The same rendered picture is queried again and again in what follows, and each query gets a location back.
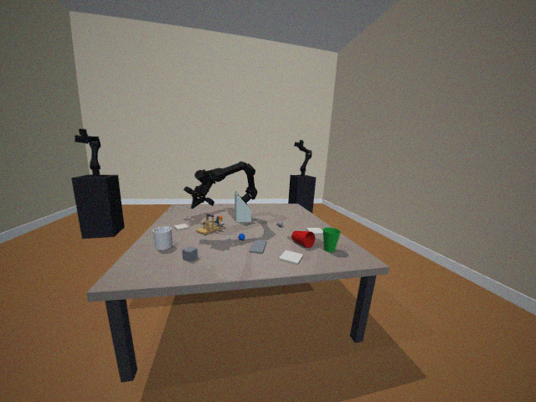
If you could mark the green plastic cup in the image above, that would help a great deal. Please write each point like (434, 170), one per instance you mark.
(330, 239)

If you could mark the red plastic cup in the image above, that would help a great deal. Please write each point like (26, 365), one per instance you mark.
(304, 238)

